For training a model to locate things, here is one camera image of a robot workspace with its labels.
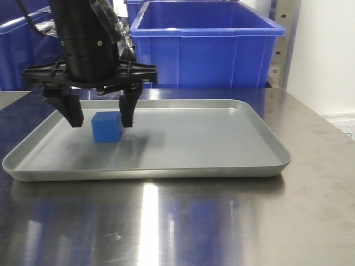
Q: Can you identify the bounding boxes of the far blue plastic bin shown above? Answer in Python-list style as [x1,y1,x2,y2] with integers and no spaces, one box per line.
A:
[124,0,149,12]

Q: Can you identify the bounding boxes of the left blue plastic bin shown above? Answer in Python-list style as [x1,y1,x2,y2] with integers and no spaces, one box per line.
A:
[1,10,62,91]

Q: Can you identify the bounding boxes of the silver metal tray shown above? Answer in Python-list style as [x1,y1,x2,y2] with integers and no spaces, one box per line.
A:
[2,99,291,182]

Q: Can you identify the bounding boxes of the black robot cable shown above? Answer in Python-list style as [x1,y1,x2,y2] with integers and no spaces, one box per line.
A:
[15,0,60,39]

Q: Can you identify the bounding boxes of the metal shelf upright post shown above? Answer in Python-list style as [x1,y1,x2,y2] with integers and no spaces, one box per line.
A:
[268,0,301,89]

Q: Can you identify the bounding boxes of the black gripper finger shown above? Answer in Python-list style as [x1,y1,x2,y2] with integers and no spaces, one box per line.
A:
[119,82,143,128]
[43,84,84,127]

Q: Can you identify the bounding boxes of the blue cube block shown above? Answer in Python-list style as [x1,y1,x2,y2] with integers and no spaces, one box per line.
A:
[91,111,123,142]

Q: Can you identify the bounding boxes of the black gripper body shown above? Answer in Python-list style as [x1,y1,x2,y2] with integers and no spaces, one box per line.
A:
[22,38,158,95]

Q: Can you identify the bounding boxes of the large blue plastic bin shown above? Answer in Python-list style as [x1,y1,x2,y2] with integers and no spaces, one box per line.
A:
[130,1,286,89]

